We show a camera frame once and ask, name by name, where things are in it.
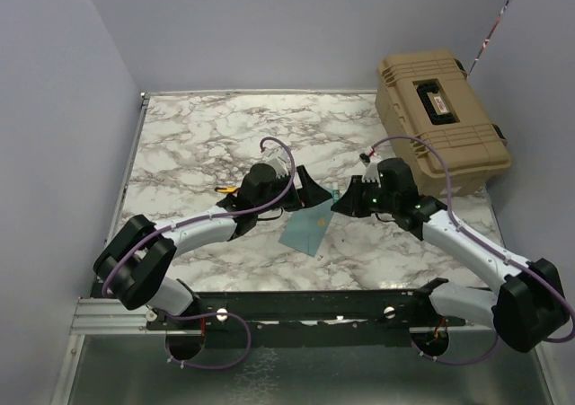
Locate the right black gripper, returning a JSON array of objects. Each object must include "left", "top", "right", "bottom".
[{"left": 333, "top": 175, "right": 398, "bottom": 217}]

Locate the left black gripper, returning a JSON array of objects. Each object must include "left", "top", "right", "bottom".
[{"left": 256, "top": 166, "right": 332, "bottom": 216}]

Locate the teal envelope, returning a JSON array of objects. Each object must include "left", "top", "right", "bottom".
[{"left": 279, "top": 199, "right": 333, "bottom": 257}]

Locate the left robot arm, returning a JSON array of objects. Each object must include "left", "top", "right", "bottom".
[{"left": 93, "top": 163, "right": 332, "bottom": 329}]

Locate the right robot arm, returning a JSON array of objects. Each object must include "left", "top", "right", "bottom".
[{"left": 332, "top": 158, "right": 571, "bottom": 352}]

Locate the yellow utility knife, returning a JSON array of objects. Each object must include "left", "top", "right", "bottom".
[{"left": 215, "top": 187, "right": 239, "bottom": 194}]

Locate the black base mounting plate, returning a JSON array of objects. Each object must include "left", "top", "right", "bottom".
[{"left": 146, "top": 289, "right": 442, "bottom": 348}]

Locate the tan plastic tool case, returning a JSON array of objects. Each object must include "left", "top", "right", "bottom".
[{"left": 375, "top": 49, "right": 511, "bottom": 198}]

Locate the striped tape strip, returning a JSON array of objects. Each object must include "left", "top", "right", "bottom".
[{"left": 465, "top": 0, "right": 518, "bottom": 77}]

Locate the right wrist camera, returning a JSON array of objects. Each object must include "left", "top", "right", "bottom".
[{"left": 359, "top": 151, "right": 382, "bottom": 186}]

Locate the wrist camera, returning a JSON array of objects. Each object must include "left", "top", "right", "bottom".
[
  {"left": 263, "top": 148, "right": 291, "bottom": 179},
  {"left": 359, "top": 151, "right": 382, "bottom": 186}
]

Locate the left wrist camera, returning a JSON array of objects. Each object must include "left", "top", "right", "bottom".
[{"left": 263, "top": 148, "right": 291, "bottom": 179}]

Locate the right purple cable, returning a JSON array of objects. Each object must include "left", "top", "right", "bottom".
[{"left": 367, "top": 135, "right": 575, "bottom": 365}]

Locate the aluminium rail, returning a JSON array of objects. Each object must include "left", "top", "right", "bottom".
[{"left": 69, "top": 298, "right": 201, "bottom": 336}]

